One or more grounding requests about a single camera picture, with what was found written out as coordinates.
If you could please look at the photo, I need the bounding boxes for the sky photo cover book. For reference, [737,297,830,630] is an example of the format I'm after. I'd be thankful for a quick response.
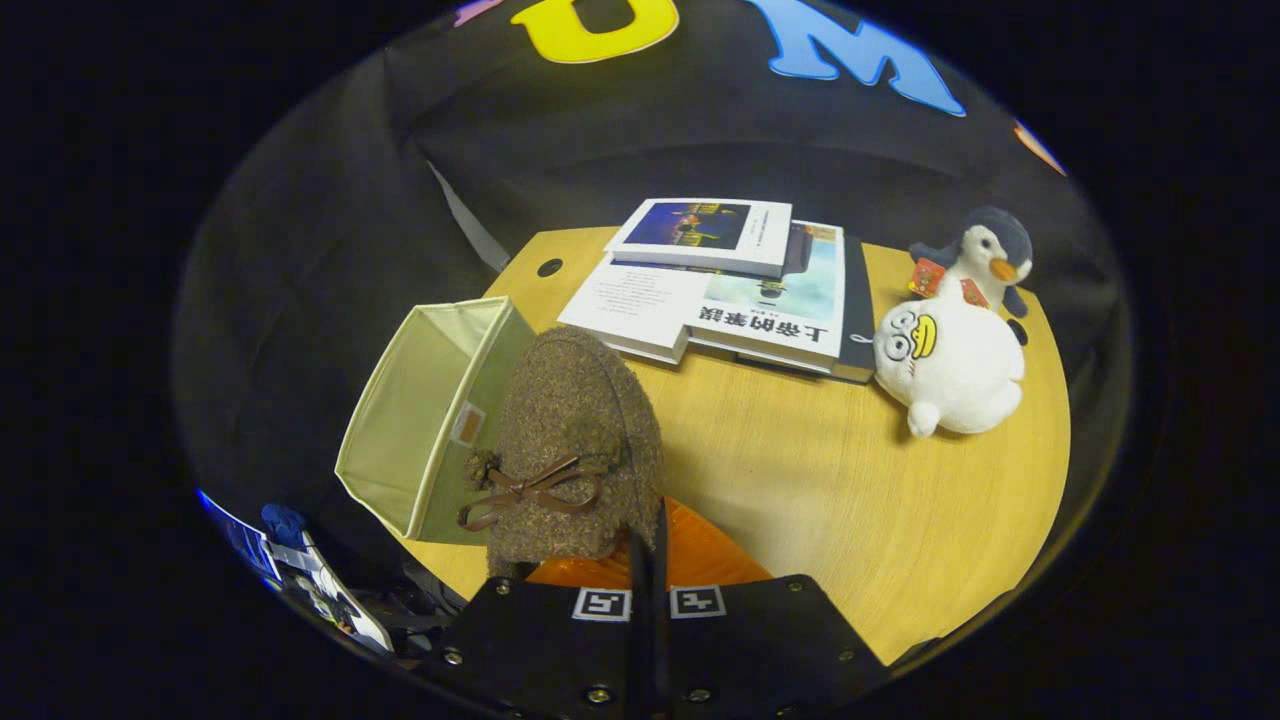
[685,221,847,374]

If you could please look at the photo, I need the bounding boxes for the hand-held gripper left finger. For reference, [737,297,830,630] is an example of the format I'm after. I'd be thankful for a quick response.
[430,530,652,720]

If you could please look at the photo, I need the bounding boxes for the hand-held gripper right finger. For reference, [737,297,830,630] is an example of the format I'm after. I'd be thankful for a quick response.
[654,497,893,720]

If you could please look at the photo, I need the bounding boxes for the white papers pile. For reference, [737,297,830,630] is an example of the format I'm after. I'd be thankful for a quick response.
[268,535,397,654]

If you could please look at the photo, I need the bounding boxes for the lit computer screen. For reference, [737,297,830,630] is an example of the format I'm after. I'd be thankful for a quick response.
[196,489,283,583]

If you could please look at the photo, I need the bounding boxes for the grey penguin plush toy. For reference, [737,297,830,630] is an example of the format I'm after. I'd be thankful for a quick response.
[907,206,1035,320]

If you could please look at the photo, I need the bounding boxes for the beige fabric storage box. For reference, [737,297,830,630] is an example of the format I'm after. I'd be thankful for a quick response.
[334,296,539,547]

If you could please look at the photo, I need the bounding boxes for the brown fuzzy shoe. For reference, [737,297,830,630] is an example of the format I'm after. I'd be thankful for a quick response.
[457,326,667,580]

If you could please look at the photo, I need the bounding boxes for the blue cloth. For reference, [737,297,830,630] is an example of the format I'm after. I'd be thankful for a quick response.
[261,503,308,547]

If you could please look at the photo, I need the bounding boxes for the night photo cover book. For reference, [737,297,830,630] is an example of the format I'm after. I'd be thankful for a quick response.
[604,197,794,280]

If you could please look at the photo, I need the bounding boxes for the white duck plush toy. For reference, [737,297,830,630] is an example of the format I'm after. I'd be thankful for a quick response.
[872,290,1027,440]

